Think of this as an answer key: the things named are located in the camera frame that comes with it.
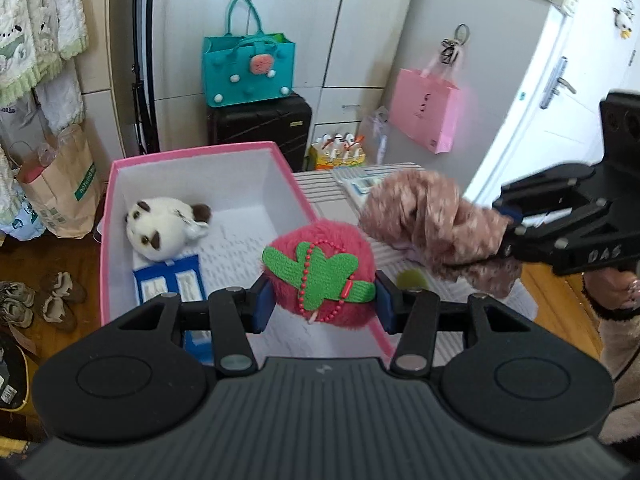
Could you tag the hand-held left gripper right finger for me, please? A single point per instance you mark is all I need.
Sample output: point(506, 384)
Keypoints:
point(385, 305)

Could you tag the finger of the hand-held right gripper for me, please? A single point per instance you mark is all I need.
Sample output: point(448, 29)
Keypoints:
point(550, 242)
point(550, 180)

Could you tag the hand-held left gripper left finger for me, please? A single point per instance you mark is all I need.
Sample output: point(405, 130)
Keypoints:
point(262, 305)

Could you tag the olive green plush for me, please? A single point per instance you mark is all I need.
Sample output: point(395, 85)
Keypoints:
point(412, 280)

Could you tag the red strawberry plush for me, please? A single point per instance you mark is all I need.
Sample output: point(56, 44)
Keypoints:
point(320, 245)

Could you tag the blue wipes packet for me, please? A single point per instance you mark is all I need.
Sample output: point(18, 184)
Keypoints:
point(167, 285)

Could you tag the pink floral scrunchie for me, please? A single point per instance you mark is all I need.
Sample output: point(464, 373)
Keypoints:
point(430, 215)

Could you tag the pink cardboard box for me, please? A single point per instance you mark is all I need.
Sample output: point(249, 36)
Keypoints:
point(225, 195)

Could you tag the white cat plush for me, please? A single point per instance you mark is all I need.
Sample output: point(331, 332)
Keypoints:
point(155, 225)

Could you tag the person's right forearm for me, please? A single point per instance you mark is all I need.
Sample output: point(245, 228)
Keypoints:
point(622, 360)

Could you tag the person's right hand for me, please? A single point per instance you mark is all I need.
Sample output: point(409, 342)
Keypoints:
point(607, 290)

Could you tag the white tissue packet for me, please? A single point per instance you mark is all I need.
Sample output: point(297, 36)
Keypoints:
point(357, 185)

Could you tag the striped pink tablecloth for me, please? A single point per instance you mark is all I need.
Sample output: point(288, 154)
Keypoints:
point(322, 195)

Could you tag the pink paper bag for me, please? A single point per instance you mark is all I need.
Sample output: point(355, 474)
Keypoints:
point(425, 110)

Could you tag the white door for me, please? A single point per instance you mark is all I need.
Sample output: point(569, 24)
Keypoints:
point(575, 35)

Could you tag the yellow drink bottle pack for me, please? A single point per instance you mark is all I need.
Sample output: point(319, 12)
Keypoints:
point(340, 157)

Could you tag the white duck plush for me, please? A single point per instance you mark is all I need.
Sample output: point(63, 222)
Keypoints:
point(622, 22)

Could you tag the black suitcase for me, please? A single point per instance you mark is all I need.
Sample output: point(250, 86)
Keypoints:
point(260, 130)

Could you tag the clear plastic bag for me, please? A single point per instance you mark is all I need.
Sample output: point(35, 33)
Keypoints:
point(377, 130)

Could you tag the brown paper bag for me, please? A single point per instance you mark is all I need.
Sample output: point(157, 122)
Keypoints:
point(65, 185)

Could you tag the teal felt tote bag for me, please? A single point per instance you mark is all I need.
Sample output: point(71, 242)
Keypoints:
point(235, 60)

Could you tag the grey sneaker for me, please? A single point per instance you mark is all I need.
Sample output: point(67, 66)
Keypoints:
point(15, 312)
point(15, 292)

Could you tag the black garment rack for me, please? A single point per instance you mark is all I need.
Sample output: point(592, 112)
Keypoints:
point(145, 85)

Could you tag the blue white plastic bag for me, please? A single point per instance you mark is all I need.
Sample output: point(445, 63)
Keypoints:
point(22, 225)

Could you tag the dark bag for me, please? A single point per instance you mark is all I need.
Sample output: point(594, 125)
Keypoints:
point(10, 375)

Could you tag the fluffy white pants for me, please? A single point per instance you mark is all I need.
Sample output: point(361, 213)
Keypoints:
point(60, 100)

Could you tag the white wardrobe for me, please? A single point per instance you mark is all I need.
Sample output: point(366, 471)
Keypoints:
point(310, 20)

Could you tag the fluffy white green cardigan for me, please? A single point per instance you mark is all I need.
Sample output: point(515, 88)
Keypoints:
point(45, 10)

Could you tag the metal wall hook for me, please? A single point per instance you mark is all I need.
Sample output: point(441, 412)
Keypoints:
point(461, 32)

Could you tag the beige switch plate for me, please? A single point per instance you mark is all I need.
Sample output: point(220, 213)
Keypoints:
point(570, 2)

